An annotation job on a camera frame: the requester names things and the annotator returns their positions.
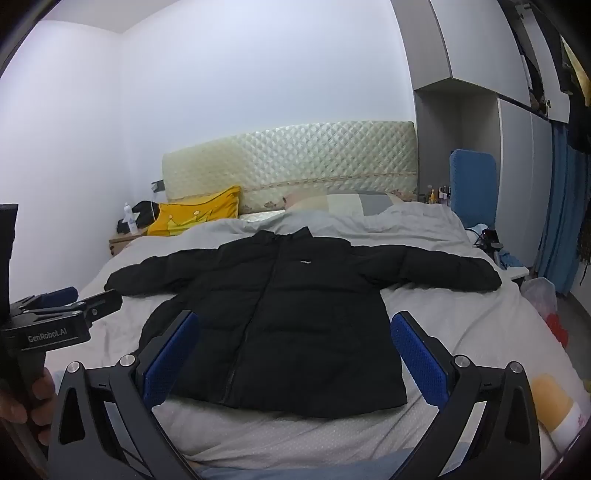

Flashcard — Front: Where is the clear plastic bag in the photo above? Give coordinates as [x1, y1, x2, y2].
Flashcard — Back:
[520, 275, 560, 320]

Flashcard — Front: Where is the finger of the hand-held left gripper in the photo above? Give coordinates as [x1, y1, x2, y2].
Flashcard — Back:
[8, 289, 118, 319]
[28, 295, 124, 329]

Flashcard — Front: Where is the white dotted bed sheet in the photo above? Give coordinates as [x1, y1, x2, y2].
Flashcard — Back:
[154, 392, 555, 468]

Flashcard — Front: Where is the yellow pillow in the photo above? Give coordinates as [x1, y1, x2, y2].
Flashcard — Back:
[147, 185, 242, 237]

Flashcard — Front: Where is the person's left hand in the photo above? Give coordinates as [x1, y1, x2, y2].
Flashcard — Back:
[0, 367, 57, 424]

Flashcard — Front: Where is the black bag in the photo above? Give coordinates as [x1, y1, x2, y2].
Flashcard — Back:
[116, 200, 160, 234]

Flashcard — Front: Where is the cream quilted headboard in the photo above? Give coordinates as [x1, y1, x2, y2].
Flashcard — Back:
[161, 121, 419, 215]

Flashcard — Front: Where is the small black device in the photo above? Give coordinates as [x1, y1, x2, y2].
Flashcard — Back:
[475, 228, 502, 253]

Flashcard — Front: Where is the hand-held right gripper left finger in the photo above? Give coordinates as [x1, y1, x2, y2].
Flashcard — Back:
[47, 310, 201, 480]

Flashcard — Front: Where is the patchwork pillow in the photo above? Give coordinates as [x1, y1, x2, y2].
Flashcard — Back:
[283, 191, 407, 215]

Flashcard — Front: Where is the blue curtain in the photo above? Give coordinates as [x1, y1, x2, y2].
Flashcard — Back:
[534, 124, 591, 296]

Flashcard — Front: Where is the wooden nightstand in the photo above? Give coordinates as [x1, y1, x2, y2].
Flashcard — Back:
[108, 227, 149, 258]

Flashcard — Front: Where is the blue cushion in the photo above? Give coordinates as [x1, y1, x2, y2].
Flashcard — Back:
[449, 148, 500, 232]

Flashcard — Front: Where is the bed with grey sheet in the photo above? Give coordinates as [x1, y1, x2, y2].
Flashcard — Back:
[76, 203, 587, 462]

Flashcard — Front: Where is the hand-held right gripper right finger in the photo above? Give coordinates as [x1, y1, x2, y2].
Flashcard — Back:
[390, 311, 542, 480]

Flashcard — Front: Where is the grey white wardrobe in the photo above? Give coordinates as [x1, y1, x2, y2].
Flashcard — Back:
[392, 0, 574, 278]

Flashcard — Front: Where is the black puffer jacket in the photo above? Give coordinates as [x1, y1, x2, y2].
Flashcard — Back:
[104, 226, 503, 418]

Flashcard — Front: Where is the yellow white soft item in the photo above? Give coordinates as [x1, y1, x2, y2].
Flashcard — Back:
[529, 373, 585, 446]

